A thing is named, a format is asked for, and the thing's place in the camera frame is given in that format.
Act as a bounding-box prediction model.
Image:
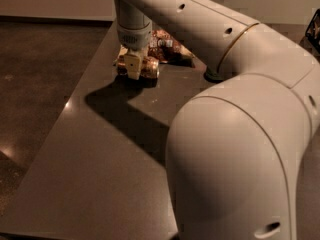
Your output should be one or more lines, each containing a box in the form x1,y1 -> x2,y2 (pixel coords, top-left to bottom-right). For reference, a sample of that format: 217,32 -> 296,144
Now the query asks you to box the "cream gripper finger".
124,48 -> 147,80

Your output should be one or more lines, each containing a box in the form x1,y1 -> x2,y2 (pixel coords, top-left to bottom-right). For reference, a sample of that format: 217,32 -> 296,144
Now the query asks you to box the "orange LaCroix can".
116,55 -> 159,79

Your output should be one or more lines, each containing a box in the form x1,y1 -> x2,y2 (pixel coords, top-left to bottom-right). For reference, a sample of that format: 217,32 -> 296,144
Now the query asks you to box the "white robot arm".
117,0 -> 320,240

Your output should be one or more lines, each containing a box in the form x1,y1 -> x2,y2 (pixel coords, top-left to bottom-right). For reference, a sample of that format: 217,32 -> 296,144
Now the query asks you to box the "brown chip bag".
116,28 -> 196,68

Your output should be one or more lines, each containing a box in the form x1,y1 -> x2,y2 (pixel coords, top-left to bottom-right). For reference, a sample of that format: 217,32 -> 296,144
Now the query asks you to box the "green soda can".
204,67 -> 224,83

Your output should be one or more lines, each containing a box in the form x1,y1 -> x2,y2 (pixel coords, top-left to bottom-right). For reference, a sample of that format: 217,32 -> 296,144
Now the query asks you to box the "dark object at right edge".
305,8 -> 320,53

